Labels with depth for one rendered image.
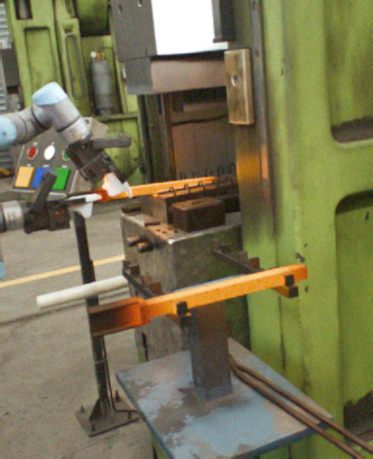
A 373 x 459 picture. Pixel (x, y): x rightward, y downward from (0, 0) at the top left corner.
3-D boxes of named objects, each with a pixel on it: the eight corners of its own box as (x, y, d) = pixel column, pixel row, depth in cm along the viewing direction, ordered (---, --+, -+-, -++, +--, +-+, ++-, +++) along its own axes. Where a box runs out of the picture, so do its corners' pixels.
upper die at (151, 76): (153, 94, 152) (150, 56, 150) (127, 95, 170) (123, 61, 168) (286, 79, 169) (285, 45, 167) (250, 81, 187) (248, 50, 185)
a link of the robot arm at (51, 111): (33, 92, 152) (58, 76, 150) (58, 127, 156) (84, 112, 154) (24, 102, 145) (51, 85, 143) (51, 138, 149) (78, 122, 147)
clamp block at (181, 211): (186, 233, 149) (185, 209, 148) (173, 227, 157) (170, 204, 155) (227, 224, 154) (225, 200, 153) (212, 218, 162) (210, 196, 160)
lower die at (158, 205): (167, 224, 160) (164, 194, 158) (141, 213, 178) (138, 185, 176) (292, 198, 177) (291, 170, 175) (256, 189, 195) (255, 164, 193)
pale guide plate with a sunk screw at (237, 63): (248, 124, 136) (242, 49, 132) (228, 123, 144) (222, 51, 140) (255, 123, 137) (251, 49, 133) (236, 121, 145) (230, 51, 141)
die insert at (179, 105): (184, 113, 161) (182, 90, 160) (172, 112, 167) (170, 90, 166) (274, 101, 173) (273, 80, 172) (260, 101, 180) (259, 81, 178)
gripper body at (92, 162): (86, 183, 160) (60, 147, 155) (111, 164, 162) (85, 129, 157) (95, 186, 153) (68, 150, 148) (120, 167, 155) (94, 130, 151)
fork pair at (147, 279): (152, 293, 107) (151, 283, 106) (142, 284, 112) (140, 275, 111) (259, 266, 115) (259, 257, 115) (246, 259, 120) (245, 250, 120)
